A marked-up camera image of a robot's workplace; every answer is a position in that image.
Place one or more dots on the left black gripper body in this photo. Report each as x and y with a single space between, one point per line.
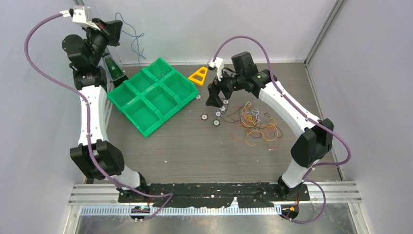
110 38

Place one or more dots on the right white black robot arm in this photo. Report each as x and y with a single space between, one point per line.
314 138

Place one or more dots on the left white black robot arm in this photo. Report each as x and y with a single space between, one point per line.
94 155

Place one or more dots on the yellow triangular plastic piece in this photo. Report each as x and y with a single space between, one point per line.
199 76

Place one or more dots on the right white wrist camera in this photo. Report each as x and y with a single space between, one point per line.
217 65

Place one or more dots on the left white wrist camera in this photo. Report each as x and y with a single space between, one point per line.
82 16

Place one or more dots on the poker chip red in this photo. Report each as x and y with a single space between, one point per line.
204 117

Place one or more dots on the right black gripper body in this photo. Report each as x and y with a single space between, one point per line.
225 85

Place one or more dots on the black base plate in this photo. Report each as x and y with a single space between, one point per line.
214 195

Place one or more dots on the green compartment tray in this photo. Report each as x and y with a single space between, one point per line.
153 96

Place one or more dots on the green black corner device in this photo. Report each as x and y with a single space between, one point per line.
117 75

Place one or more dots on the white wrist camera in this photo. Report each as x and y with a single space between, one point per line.
82 16
217 65

